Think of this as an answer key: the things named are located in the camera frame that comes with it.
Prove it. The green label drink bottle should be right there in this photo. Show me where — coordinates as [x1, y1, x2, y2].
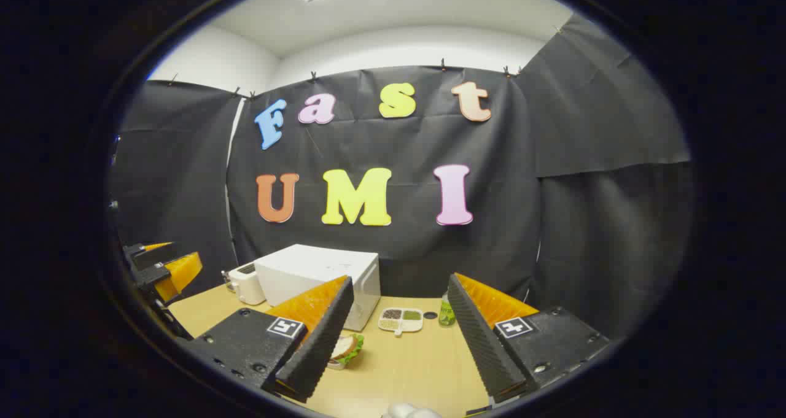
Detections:
[438, 291, 457, 327]

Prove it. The white divided grain tray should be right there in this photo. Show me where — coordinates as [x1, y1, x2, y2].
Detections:
[378, 307, 424, 337]

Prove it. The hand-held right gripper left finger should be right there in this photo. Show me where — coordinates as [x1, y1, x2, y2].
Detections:
[178, 276, 356, 404]

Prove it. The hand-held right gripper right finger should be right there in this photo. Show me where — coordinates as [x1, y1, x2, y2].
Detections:
[447, 273, 612, 404]

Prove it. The white toaster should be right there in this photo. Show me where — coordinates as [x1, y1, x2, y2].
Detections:
[227, 261, 267, 306]

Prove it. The toy sandwich with lettuce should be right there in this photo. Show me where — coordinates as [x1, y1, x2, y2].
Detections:
[330, 333, 365, 366]

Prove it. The white microwave oven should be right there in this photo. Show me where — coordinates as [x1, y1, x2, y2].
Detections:
[254, 244, 381, 331]

